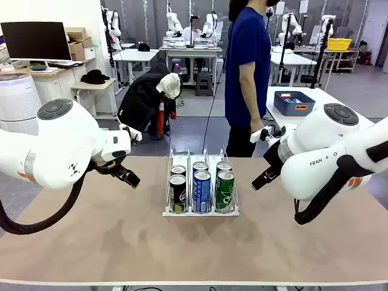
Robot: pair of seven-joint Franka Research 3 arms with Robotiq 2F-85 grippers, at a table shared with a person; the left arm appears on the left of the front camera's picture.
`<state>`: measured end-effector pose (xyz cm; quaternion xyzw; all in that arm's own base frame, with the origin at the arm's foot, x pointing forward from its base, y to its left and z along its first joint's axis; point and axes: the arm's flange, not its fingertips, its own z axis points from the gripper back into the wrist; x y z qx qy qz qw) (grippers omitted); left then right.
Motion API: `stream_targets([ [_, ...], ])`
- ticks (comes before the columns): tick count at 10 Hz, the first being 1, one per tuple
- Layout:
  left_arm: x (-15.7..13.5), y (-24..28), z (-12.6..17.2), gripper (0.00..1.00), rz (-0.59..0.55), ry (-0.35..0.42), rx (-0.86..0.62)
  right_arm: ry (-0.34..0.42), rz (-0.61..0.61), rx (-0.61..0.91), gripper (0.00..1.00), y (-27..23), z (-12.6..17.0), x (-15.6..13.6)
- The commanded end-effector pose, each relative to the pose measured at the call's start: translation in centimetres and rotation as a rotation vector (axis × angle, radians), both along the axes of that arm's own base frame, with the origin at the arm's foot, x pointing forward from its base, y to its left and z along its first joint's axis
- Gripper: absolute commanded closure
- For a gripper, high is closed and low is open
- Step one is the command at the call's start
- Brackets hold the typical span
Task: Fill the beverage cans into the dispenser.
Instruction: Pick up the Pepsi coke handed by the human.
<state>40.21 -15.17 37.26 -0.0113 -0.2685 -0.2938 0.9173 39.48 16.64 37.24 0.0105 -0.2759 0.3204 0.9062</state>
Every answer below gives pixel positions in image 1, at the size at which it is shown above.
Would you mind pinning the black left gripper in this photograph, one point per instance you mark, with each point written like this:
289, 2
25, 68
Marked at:
110, 169

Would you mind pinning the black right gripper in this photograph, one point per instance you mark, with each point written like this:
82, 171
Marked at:
274, 160

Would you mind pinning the person's right forearm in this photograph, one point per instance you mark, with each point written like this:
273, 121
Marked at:
253, 106

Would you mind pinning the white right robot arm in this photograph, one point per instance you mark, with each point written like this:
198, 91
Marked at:
318, 142

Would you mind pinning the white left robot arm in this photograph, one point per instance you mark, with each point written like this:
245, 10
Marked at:
60, 136

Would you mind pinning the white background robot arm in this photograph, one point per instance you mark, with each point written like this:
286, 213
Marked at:
329, 22
286, 24
114, 28
210, 25
173, 25

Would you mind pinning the green beverage can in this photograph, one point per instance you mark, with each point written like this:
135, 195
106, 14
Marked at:
224, 165
225, 192

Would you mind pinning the black beverage can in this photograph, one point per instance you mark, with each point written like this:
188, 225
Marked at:
178, 169
177, 194

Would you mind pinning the white can dispenser rack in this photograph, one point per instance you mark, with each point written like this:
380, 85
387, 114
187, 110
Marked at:
212, 213

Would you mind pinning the person's right hand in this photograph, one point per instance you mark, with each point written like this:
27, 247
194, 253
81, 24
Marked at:
257, 124

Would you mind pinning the black jacket with orange lining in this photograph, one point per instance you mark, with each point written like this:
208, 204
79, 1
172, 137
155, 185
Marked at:
136, 100

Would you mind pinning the small wooden side table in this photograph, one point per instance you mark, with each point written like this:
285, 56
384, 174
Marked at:
94, 86

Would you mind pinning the large white table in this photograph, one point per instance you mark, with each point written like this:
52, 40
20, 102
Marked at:
321, 97

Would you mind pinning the white cloth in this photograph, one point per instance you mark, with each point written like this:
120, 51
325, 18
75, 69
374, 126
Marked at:
169, 85

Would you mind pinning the black hat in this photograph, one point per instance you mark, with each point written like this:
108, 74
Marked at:
94, 77

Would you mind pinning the black tripod stand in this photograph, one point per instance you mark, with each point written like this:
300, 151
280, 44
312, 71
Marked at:
312, 80

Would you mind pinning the grey stool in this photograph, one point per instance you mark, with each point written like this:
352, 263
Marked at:
204, 83

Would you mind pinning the white desk with wood top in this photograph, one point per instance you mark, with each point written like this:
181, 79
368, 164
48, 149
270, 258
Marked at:
57, 85

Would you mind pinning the white background table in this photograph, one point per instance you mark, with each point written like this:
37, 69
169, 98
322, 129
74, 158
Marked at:
133, 54
291, 59

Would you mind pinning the black keyboard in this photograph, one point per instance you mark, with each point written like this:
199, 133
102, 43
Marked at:
65, 64

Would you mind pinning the small white box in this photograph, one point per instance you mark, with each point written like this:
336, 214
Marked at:
90, 53

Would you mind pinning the black cap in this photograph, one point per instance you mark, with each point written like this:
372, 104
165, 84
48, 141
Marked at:
144, 47

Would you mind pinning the brown cardboard box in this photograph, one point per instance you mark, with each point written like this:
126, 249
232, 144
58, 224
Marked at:
75, 33
75, 47
78, 56
88, 42

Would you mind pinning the white air purifier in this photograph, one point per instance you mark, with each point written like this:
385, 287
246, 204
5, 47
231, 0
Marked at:
18, 97

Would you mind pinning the white lab workbench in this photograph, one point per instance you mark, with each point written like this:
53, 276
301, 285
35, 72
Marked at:
191, 51

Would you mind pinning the green dish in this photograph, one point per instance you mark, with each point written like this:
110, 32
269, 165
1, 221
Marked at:
38, 66

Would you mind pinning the person in blue shirt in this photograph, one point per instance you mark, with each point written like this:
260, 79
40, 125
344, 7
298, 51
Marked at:
245, 36

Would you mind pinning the wooden shelf rack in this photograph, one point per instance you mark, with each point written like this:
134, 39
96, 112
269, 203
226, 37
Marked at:
342, 51

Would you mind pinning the yellow plastic crate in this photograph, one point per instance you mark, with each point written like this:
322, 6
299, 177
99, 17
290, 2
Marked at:
339, 44

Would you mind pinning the red fire extinguisher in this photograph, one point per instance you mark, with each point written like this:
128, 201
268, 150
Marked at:
366, 59

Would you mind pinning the seated background person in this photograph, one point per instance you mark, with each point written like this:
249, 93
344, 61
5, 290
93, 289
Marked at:
192, 31

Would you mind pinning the black computer monitor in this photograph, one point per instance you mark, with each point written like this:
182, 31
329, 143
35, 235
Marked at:
36, 41

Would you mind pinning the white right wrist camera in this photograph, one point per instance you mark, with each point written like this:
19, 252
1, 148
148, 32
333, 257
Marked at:
257, 135

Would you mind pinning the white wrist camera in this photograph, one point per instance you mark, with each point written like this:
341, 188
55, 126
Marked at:
257, 135
128, 131

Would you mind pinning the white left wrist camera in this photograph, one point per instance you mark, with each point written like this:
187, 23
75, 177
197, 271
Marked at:
128, 131

